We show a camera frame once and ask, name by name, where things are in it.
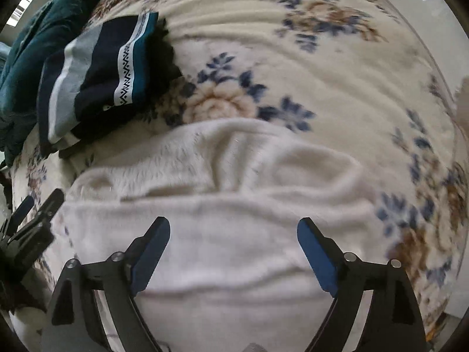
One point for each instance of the white fuzzy garment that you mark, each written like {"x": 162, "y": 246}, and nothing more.
{"x": 227, "y": 234}

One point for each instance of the dark green cloth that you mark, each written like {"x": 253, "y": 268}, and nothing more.
{"x": 33, "y": 51}

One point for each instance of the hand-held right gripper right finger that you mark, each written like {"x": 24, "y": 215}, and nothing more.
{"x": 318, "y": 260}

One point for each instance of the striped navy folded garment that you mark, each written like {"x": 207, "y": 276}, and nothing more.
{"x": 99, "y": 69}

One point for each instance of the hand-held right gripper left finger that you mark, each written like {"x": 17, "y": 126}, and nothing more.
{"x": 146, "y": 264}

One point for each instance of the floral cream blanket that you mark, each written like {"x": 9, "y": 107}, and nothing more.
{"x": 311, "y": 80}

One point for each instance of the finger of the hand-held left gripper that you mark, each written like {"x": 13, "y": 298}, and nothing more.
{"x": 51, "y": 200}
{"x": 21, "y": 209}

